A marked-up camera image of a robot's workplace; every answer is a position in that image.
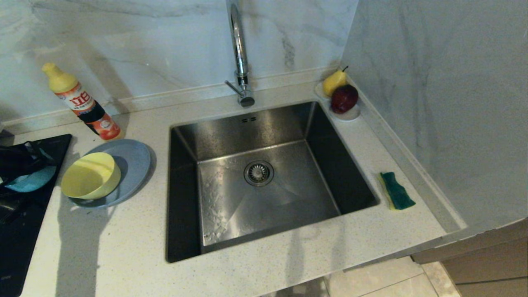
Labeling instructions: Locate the teal bowl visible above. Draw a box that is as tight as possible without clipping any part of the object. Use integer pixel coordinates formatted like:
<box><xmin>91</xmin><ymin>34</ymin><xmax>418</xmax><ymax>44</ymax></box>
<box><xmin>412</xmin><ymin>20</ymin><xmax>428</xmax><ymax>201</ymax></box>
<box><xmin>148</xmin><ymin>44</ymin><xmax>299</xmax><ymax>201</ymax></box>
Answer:
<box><xmin>4</xmin><ymin>148</ymin><xmax>57</xmax><ymax>193</ymax></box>

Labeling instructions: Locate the yellow bowl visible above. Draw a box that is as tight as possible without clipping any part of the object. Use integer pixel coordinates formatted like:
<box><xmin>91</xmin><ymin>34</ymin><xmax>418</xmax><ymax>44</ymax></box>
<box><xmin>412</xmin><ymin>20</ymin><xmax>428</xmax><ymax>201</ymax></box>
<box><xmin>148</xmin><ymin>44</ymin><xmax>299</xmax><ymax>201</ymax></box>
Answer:
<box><xmin>61</xmin><ymin>152</ymin><xmax>122</xmax><ymax>200</ymax></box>

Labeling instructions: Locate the orange dish soap bottle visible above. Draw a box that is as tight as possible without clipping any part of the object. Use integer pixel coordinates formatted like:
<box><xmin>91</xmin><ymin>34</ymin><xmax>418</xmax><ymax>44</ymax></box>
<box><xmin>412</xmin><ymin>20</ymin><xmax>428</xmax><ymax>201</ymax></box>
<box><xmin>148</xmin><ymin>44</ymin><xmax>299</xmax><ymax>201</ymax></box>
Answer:
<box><xmin>41</xmin><ymin>63</ymin><xmax>125</xmax><ymax>141</ymax></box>

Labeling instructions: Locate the grey-blue plate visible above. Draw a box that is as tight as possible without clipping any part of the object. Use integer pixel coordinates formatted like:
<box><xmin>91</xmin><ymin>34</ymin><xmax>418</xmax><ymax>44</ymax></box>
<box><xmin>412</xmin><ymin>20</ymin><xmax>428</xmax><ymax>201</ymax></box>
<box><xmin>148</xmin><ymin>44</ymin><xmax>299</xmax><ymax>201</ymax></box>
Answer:
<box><xmin>68</xmin><ymin>139</ymin><xmax>152</xmax><ymax>208</ymax></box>

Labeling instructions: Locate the green and yellow sponge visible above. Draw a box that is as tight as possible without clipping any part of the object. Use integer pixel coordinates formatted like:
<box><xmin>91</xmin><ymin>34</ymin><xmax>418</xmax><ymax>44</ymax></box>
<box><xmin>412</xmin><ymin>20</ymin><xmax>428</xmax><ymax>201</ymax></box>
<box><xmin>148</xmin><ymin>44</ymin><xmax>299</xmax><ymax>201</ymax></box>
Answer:
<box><xmin>378</xmin><ymin>172</ymin><xmax>416</xmax><ymax>211</ymax></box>

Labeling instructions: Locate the metal sink drain strainer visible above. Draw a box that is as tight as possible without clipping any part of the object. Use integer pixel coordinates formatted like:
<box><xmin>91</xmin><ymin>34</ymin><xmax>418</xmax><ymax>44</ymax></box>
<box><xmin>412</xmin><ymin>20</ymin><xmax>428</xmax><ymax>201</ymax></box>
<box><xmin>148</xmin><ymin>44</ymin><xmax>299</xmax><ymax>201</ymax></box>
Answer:
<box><xmin>244</xmin><ymin>160</ymin><xmax>275</xmax><ymax>187</ymax></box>

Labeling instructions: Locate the stainless steel sink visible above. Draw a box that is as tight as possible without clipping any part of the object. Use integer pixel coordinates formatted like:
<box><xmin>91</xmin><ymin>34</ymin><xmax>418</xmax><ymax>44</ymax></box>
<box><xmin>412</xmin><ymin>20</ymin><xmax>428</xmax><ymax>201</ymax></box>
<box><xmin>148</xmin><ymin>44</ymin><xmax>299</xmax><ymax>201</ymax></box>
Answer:
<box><xmin>166</xmin><ymin>101</ymin><xmax>380</xmax><ymax>263</ymax></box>

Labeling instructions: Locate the black induction cooktop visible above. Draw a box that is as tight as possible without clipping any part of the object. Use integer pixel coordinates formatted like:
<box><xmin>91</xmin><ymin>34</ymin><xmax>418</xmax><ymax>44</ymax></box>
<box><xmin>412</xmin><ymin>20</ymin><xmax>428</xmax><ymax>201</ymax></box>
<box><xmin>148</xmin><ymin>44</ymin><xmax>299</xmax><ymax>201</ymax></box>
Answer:
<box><xmin>0</xmin><ymin>134</ymin><xmax>72</xmax><ymax>297</ymax></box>

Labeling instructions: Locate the chrome kitchen faucet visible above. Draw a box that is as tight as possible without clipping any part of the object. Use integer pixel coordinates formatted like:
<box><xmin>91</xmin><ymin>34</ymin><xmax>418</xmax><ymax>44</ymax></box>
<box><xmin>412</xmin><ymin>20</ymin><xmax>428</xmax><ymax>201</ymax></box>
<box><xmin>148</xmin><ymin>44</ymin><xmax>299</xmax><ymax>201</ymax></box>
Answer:
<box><xmin>223</xmin><ymin>0</ymin><xmax>256</xmax><ymax>108</ymax></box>

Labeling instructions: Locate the yellow pear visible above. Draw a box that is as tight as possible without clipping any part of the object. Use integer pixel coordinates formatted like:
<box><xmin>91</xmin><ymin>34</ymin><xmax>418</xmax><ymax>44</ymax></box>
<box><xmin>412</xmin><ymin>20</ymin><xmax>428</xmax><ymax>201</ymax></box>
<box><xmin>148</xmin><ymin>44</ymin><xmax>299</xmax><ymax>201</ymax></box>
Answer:
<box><xmin>322</xmin><ymin>65</ymin><xmax>349</xmax><ymax>97</ymax></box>

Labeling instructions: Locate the red apple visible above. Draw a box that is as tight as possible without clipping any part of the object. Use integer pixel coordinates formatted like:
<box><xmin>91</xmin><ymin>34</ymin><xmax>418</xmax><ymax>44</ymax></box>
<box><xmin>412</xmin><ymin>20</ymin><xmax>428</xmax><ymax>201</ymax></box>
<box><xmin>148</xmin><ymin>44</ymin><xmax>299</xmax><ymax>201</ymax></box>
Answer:
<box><xmin>330</xmin><ymin>84</ymin><xmax>359</xmax><ymax>114</ymax></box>

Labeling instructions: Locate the small white dish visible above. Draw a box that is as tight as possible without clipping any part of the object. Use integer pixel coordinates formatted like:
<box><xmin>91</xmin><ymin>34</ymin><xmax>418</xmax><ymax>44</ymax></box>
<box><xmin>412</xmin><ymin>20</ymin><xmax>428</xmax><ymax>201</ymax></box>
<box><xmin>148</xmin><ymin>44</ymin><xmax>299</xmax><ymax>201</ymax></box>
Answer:
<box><xmin>314</xmin><ymin>82</ymin><xmax>362</xmax><ymax>122</ymax></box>

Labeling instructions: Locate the wooden cabinet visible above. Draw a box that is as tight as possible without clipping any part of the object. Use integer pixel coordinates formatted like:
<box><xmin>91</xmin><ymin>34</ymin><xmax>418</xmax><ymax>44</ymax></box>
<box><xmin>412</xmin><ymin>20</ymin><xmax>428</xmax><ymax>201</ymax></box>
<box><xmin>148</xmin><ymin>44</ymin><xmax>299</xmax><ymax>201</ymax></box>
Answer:
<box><xmin>411</xmin><ymin>217</ymin><xmax>528</xmax><ymax>297</ymax></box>

